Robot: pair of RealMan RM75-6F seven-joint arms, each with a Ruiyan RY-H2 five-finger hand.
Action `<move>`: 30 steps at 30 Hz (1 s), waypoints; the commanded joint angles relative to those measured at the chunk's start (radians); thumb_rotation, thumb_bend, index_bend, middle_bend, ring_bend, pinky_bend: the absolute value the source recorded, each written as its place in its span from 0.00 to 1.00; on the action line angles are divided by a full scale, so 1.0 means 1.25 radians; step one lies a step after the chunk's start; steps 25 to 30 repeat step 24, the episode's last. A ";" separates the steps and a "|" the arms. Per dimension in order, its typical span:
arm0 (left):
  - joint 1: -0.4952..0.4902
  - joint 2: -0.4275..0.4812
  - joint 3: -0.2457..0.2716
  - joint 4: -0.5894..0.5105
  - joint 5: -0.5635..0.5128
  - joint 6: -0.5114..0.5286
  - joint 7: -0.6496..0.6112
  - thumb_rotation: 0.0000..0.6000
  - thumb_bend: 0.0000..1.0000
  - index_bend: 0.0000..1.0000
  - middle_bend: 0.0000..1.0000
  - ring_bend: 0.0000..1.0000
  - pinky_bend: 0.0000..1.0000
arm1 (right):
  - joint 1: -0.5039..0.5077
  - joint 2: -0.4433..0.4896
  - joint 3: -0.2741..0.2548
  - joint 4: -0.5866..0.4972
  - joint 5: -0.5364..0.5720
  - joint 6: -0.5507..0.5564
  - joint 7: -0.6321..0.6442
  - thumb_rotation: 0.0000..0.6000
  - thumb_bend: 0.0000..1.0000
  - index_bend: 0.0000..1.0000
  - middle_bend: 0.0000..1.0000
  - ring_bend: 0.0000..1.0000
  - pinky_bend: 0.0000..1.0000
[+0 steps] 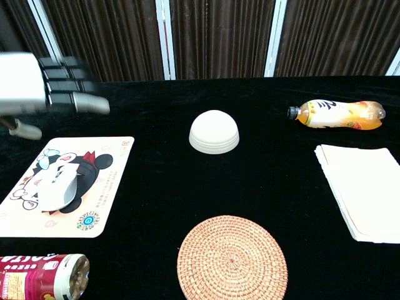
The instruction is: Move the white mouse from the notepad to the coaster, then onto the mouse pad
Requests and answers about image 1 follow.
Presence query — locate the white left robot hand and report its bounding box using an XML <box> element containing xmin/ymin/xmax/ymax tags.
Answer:
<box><xmin>0</xmin><ymin>52</ymin><xmax>111</xmax><ymax>141</ymax></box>

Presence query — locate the white computer mouse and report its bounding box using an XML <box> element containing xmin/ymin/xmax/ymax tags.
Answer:
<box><xmin>36</xmin><ymin>159</ymin><xmax>79</xmax><ymax>213</ymax></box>

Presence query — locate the cartoon mouse pad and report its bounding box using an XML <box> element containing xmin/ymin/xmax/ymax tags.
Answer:
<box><xmin>0</xmin><ymin>136</ymin><xmax>135</xmax><ymax>238</ymax></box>

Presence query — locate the dark brown curtain panel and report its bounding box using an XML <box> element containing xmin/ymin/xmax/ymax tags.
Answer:
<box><xmin>170</xmin><ymin>0</ymin><xmax>276</xmax><ymax>80</ymax></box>
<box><xmin>276</xmin><ymin>0</ymin><xmax>400</xmax><ymax>78</ymax></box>
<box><xmin>42</xmin><ymin>0</ymin><xmax>166</xmax><ymax>84</ymax></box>
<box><xmin>0</xmin><ymin>0</ymin><xmax>62</xmax><ymax>88</ymax></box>

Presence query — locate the black velvet tablecloth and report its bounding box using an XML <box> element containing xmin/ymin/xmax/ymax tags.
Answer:
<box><xmin>0</xmin><ymin>75</ymin><xmax>400</xmax><ymax>300</ymax></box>

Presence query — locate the red snack can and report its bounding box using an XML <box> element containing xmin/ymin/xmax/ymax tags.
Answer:
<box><xmin>0</xmin><ymin>253</ymin><xmax>91</xmax><ymax>300</ymax></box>

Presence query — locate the white upside-down bowl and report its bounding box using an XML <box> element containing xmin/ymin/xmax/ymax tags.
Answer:
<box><xmin>188</xmin><ymin>109</ymin><xmax>241</xmax><ymax>156</ymax></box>

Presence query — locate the round woven rattan coaster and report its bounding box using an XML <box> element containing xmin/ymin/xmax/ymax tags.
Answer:
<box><xmin>176</xmin><ymin>214</ymin><xmax>288</xmax><ymax>300</ymax></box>

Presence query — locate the orange drink bottle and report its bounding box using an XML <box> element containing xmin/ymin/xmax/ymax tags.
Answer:
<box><xmin>287</xmin><ymin>99</ymin><xmax>386</xmax><ymax>130</ymax></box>

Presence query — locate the white metal frame post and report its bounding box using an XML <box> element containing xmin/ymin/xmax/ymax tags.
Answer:
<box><xmin>26</xmin><ymin>0</ymin><xmax>73</xmax><ymax>84</ymax></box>
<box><xmin>264</xmin><ymin>0</ymin><xmax>288</xmax><ymax>78</ymax></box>
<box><xmin>385</xmin><ymin>46</ymin><xmax>400</xmax><ymax>77</ymax></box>
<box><xmin>155</xmin><ymin>0</ymin><xmax>176</xmax><ymax>81</ymax></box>

